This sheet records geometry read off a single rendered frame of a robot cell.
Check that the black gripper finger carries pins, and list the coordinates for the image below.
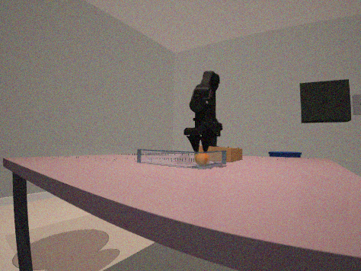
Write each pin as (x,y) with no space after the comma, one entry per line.
(195,142)
(205,142)

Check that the low clear corner walls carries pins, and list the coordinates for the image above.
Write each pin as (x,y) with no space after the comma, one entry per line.
(198,161)

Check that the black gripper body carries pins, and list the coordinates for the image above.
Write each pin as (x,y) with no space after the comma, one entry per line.
(198,131)

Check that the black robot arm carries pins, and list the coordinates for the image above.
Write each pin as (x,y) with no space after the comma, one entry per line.
(206,91)

